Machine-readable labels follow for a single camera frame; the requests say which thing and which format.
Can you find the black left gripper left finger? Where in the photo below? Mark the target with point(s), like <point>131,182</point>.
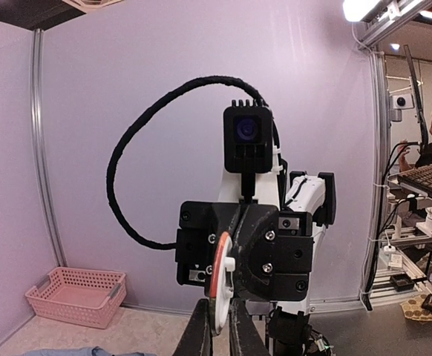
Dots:
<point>196,339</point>

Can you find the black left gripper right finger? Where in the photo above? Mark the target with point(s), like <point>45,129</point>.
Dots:
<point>244,339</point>

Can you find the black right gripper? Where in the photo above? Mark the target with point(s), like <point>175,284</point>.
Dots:
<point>272,248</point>

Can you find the orange round brooch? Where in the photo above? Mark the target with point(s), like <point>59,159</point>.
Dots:
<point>221,288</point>

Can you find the light blue printed t-shirt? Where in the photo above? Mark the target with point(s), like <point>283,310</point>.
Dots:
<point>85,351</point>

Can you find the pink plastic basket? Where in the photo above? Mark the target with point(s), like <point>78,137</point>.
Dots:
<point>78,296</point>

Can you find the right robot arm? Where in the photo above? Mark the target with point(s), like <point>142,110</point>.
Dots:
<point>284,325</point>

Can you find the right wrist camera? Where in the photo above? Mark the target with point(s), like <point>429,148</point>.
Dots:
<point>250,155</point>

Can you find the right aluminium corner post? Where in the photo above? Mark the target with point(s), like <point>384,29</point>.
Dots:
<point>381,154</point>

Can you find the aluminium corner post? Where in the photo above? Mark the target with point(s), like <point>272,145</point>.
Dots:
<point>39,148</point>
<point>381,154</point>

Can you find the left aluminium corner post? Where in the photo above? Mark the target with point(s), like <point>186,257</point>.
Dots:
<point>39,148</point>

